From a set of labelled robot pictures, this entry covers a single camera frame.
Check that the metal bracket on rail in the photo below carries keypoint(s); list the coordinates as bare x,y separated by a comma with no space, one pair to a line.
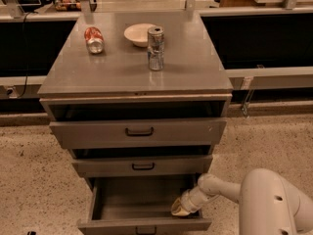
247,81

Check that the white bowl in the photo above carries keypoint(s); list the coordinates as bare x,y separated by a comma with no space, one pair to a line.
138,34

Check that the grey middle drawer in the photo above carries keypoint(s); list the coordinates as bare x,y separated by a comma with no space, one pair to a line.
145,166

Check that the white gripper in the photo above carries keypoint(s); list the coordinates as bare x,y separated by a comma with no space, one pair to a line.
188,202

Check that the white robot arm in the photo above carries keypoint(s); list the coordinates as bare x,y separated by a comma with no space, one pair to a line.
268,203

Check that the red soda can lying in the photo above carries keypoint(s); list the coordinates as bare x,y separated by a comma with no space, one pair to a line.
94,40

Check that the grey drawer cabinet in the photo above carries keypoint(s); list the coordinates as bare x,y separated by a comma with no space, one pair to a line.
118,84

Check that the silver upright can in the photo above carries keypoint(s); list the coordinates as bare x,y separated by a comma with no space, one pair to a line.
155,48

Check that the grey top drawer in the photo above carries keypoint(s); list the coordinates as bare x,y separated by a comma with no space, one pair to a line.
138,133

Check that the grey bottom drawer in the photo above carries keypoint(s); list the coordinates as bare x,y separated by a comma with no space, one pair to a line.
139,205

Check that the grey drawer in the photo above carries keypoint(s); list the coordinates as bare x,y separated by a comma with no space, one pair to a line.
139,205
138,133
145,166

